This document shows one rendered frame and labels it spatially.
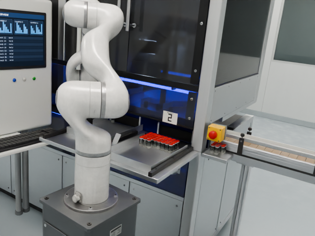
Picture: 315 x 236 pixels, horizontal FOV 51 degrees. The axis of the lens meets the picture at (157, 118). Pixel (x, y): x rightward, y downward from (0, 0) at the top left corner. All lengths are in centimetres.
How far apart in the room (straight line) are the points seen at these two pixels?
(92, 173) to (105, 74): 33
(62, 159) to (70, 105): 130
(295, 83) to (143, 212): 461
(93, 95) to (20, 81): 101
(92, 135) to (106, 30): 39
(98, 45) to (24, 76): 90
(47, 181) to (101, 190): 136
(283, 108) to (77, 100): 543
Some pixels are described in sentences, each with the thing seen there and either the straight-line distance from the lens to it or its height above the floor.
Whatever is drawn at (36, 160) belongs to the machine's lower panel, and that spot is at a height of 46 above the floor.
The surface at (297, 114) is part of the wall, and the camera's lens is 623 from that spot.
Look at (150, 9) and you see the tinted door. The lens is 173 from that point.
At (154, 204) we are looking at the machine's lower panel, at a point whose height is 49.
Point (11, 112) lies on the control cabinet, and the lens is 201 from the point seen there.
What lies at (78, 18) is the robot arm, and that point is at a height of 147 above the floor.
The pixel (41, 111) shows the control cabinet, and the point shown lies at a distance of 211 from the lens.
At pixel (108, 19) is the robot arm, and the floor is 148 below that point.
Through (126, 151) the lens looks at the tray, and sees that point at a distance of 158.
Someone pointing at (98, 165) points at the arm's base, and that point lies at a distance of 111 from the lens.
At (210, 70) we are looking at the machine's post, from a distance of 157.
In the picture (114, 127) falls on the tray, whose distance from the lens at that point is 192.
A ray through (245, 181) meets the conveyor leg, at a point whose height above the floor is 73.
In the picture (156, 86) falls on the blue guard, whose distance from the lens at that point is 171.
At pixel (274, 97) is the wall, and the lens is 624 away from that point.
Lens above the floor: 148
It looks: 16 degrees down
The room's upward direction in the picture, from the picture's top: 6 degrees clockwise
